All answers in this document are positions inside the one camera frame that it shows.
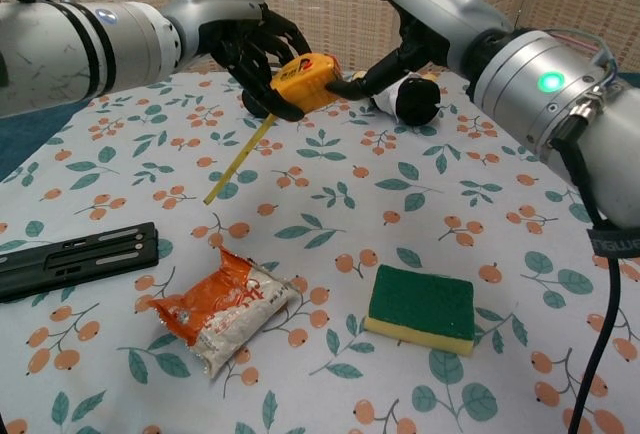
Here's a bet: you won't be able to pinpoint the orange white snack packet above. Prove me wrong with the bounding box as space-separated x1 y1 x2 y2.
149 246 301 379

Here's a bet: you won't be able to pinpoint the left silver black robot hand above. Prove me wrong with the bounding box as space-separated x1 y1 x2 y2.
177 0 314 124

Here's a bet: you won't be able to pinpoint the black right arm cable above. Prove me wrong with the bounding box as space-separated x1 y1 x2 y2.
549 118 640 434

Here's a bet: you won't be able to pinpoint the blue felt table cover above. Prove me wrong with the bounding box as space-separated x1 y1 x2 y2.
0 96 96 183

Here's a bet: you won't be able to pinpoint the yellow tape measure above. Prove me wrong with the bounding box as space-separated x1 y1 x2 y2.
203 52 345 205

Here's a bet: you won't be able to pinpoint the black folding stand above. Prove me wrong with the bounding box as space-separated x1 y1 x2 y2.
0 222 160 304

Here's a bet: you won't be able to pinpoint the black white plush toy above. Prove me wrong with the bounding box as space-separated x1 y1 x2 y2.
349 69 442 128

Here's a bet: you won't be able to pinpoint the thin coloured wires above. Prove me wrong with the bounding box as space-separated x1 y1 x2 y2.
549 27 624 88

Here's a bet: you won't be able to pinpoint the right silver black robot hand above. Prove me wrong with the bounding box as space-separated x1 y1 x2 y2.
318 0 514 101

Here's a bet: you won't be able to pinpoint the green yellow sponge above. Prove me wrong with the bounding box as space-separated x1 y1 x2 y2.
363 263 476 358

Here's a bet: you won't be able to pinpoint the floral tablecloth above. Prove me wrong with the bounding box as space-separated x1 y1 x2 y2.
0 66 640 434

